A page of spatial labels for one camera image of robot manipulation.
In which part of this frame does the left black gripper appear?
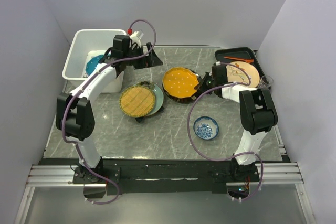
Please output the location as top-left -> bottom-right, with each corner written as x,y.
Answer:
124,43 -> 163,70

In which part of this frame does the yellow dotted scalloped plate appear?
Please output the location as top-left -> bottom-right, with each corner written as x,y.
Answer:
162,67 -> 200,98

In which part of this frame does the dark brown patterned plate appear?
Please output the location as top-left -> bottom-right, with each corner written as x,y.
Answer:
164,69 -> 204,104

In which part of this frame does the woven bamboo plate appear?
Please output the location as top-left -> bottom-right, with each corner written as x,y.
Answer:
119,85 -> 156,118

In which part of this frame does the teal dotted scalloped plate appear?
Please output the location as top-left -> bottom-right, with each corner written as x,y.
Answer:
85,55 -> 104,76

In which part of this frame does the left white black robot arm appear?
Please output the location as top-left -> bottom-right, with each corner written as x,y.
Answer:
56,34 -> 163,183

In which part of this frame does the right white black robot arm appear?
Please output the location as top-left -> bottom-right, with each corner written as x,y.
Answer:
187,61 -> 278,181

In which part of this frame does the white plastic bin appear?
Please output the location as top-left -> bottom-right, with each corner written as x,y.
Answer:
62,29 -> 126,87

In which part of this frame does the beige leaf pattern plate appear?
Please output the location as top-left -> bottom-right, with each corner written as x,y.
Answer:
226,61 -> 260,88

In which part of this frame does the pale green plate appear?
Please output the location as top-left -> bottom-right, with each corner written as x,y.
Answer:
144,82 -> 164,116

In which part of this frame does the blue white porcelain bowl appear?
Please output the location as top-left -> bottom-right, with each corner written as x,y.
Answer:
193,116 -> 219,141

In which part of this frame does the orange plastic knife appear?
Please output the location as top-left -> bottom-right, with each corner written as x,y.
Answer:
223,56 -> 254,63

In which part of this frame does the black rectangular tray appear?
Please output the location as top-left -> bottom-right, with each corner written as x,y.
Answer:
215,47 -> 265,78

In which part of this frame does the clear plastic cup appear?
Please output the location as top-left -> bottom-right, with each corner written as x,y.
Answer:
257,75 -> 274,90

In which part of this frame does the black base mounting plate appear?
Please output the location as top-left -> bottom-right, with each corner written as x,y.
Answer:
39,158 -> 263,199

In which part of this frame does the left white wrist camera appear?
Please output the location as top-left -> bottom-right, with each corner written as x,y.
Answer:
127,28 -> 144,46

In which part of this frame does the aluminium rail frame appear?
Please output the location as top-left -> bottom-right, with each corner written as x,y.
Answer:
14,163 -> 316,223

